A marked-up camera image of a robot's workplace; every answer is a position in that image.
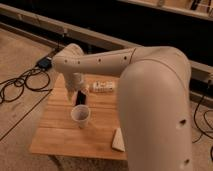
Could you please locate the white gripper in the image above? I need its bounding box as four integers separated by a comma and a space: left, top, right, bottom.
64, 73, 89, 105

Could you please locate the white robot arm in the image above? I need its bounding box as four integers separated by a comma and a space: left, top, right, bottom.
52, 44, 193, 171

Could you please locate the white paper cup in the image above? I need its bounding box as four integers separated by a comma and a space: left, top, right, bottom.
71, 105, 91, 129

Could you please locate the wooden table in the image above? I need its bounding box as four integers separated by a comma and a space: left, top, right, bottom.
30, 75, 126, 160

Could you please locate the black power adapter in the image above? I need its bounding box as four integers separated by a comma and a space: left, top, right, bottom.
36, 57, 52, 71

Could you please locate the white sponge block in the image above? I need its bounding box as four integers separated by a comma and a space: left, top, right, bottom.
112, 128, 125, 152

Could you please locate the black floor cable left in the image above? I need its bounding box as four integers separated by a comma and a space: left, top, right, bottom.
0, 66, 53, 104

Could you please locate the black floor cable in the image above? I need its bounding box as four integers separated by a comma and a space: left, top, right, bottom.
191, 93, 213, 161
0, 66, 53, 104

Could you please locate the black floor cable right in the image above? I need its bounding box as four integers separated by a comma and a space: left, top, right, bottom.
191, 93, 213, 161

